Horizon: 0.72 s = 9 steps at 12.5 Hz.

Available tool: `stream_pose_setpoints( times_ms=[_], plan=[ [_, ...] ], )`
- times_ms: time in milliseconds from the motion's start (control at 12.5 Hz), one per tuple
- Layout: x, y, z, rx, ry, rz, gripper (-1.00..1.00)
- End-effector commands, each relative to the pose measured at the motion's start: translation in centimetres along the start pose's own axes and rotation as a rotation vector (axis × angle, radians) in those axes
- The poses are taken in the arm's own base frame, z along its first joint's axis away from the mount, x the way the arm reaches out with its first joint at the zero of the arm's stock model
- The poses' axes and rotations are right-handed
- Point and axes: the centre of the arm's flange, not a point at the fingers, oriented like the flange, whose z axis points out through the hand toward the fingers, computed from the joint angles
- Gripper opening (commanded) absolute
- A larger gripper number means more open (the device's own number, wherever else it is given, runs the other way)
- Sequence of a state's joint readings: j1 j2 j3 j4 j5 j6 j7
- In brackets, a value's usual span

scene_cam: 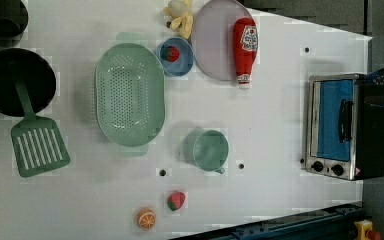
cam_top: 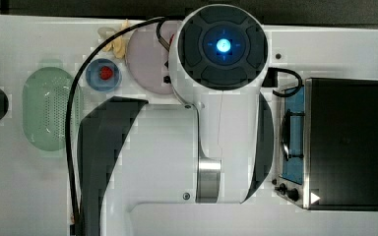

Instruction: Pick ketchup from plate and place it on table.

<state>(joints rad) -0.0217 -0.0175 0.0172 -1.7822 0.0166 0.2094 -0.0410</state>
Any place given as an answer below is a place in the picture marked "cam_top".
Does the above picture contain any red plush ketchup bottle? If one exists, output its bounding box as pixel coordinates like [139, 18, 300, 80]
[169, 33, 175, 45]

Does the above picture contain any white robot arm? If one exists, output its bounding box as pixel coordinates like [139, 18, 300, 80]
[77, 4, 273, 236]

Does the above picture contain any pale pink round plate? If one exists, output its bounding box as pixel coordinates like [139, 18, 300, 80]
[126, 24, 172, 95]

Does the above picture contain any red plush strawberry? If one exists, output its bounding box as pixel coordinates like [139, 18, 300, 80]
[99, 66, 113, 81]

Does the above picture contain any blue round bowl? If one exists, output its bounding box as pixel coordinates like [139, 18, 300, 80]
[86, 59, 122, 92]

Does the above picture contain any yellow plush banana bunch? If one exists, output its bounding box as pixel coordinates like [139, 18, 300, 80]
[97, 27, 126, 59]

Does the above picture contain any black silver toaster oven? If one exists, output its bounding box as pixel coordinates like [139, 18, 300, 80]
[274, 78, 378, 211]

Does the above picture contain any green perforated oval tray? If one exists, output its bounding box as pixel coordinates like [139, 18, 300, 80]
[23, 67, 74, 151]

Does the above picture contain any short black looped cable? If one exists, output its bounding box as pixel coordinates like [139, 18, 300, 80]
[262, 67, 304, 98]

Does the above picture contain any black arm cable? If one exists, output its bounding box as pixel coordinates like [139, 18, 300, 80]
[65, 16, 167, 227]

